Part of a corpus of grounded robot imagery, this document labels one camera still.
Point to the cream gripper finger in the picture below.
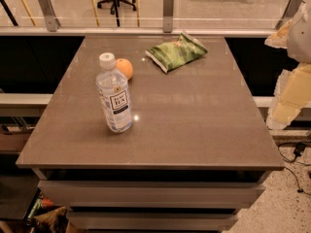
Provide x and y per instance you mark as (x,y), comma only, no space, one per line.
(291,94)
(278,40)

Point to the green jalapeno chip bag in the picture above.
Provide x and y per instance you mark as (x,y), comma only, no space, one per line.
(169,56)

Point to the clear plastic tea bottle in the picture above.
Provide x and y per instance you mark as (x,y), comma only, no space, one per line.
(112,86)

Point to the brown paper bag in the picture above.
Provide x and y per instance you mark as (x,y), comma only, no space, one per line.
(51,222)

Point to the orange fruit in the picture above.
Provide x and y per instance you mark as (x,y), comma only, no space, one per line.
(125,67)

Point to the grey drawer cabinet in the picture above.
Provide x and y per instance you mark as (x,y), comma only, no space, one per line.
(152,206)

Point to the metal railing post right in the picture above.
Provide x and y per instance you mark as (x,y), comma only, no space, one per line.
(291,9)

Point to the metal railing post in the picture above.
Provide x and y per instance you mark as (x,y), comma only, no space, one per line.
(168,9)
(291,9)
(52,23)

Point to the metal railing post middle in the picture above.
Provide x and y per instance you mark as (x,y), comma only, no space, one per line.
(168,9)

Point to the metal railing post left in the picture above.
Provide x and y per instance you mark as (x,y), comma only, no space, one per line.
(52,23)

